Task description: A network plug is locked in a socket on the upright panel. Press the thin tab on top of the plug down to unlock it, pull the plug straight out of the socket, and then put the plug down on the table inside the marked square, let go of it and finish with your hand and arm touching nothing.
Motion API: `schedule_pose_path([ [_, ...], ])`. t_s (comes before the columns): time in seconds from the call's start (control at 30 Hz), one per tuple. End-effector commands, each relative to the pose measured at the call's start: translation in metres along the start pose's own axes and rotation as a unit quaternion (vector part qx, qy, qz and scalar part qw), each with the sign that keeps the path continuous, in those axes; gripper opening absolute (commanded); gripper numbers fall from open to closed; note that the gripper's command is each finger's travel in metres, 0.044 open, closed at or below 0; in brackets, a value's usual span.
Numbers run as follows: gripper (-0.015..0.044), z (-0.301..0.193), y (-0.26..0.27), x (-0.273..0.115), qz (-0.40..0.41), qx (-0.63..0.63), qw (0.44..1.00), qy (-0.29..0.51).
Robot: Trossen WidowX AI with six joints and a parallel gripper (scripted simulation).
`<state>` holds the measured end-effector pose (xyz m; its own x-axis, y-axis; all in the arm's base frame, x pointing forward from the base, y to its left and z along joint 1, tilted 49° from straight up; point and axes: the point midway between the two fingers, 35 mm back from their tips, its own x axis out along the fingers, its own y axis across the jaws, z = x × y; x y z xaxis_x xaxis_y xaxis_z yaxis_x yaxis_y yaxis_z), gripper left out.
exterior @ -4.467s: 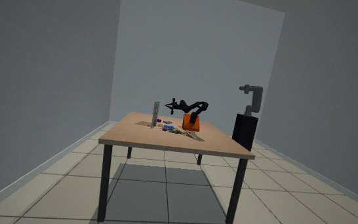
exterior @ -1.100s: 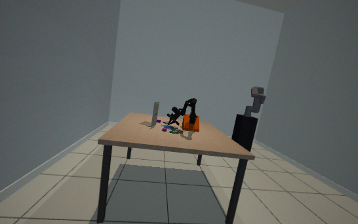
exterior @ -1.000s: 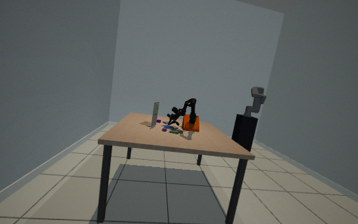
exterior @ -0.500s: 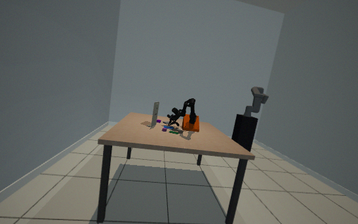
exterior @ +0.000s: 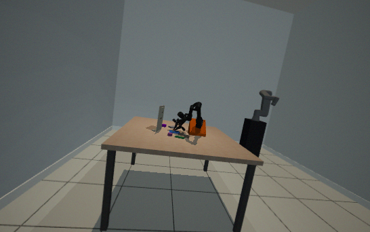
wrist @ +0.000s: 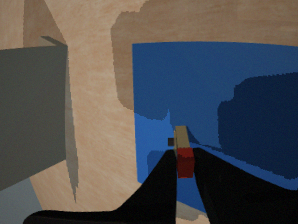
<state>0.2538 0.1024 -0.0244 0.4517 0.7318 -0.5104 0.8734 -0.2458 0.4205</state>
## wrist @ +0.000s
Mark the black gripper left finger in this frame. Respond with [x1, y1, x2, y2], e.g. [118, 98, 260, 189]
[23, 149, 177, 224]

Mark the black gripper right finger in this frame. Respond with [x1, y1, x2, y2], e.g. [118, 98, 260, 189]
[193, 148, 298, 224]

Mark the blue flat square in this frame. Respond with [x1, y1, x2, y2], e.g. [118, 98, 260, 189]
[132, 41, 298, 190]

